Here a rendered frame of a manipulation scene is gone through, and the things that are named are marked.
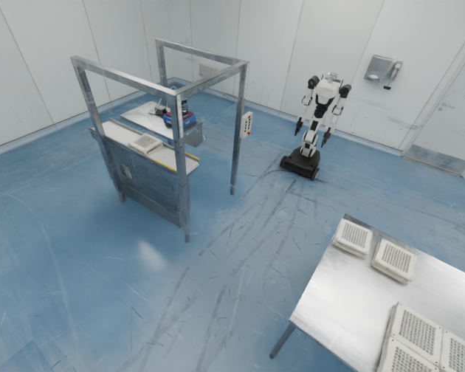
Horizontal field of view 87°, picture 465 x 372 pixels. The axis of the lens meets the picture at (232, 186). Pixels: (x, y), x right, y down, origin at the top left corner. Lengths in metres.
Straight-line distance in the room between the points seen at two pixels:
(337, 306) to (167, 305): 1.55
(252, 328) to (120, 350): 1.14
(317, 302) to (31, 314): 2.46
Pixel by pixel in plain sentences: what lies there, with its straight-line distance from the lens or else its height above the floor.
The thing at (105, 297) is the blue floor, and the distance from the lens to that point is 2.85.
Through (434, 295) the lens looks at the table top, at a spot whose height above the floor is 0.89.
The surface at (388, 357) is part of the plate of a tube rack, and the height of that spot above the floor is 0.96.
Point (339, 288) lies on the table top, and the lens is 1.93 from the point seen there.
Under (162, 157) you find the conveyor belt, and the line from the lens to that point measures 2.58.
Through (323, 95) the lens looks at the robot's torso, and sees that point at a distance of 3.62.
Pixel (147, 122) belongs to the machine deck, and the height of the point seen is 1.38.
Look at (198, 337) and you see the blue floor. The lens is 2.56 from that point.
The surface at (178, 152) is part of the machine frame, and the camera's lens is 2.05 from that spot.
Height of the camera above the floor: 2.46
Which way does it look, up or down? 43 degrees down
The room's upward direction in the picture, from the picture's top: 6 degrees clockwise
